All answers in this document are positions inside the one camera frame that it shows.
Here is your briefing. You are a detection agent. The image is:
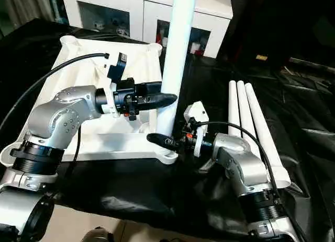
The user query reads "white plastic table top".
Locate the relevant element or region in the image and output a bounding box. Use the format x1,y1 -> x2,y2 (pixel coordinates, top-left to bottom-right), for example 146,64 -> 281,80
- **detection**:
0,34 -> 181,167

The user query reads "white plastic table leg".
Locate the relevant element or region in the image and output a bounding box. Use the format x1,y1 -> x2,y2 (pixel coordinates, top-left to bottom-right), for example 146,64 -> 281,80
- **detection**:
244,82 -> 292,189
156,0 -> 196,159
228,79 -> 245,135
236,79 -> 260,148

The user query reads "black shiny mat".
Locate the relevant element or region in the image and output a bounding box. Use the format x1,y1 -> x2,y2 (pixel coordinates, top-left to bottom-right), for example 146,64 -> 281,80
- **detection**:
0,17 -> 335,242

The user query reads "white cabinet with glass doors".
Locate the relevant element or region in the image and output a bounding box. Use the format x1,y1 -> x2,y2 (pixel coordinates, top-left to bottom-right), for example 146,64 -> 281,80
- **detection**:
60,0 -> 233,59

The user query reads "grey curtain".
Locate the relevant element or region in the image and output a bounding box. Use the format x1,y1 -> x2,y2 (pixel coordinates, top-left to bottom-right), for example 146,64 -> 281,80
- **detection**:
0,0 -> 62,33

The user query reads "dark brown cabinet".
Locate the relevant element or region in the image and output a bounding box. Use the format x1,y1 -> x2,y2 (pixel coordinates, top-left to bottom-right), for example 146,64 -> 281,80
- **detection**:
217,0 -> 335,67

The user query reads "left arm thick black cable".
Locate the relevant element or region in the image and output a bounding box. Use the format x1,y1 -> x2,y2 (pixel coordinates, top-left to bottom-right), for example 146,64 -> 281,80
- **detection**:
0,52 -> 109,133

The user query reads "arm thick black cable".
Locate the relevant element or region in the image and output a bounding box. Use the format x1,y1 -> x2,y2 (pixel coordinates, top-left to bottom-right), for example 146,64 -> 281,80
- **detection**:
0,52 -> 109,133
193,121 -> 309,242

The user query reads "short thin black cable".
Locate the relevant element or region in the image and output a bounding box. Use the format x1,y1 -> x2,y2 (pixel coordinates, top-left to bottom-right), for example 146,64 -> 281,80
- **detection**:
62,126 -> 82,180

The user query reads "right arm thick black cable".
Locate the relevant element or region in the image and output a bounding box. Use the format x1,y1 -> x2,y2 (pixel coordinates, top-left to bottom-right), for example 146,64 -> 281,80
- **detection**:
193,121 -> 309,242

